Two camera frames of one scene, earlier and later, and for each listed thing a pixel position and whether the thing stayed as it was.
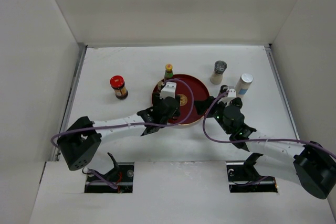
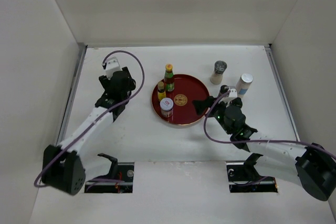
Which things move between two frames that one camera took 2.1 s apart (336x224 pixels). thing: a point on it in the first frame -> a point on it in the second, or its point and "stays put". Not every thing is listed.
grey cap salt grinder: (220, 67) stays put
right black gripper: (201, 105) stays put
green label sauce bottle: (168, 72) stays put
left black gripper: (175, 114) -> (106, 82)
